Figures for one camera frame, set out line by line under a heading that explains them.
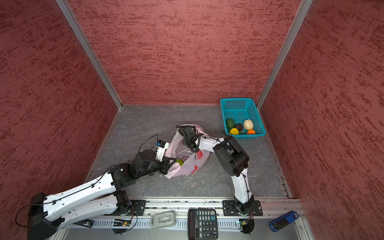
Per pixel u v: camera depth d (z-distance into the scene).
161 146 0.64
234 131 0.99
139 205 0.74
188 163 0.76
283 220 0.68
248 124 1.03
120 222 0.73
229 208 0.74
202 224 0.68
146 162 0.54
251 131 1.00
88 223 0.68
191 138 0.77
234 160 0.53
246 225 0.70
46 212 0.40
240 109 1.18
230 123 1.03
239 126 1.03
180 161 0.75
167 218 0.69
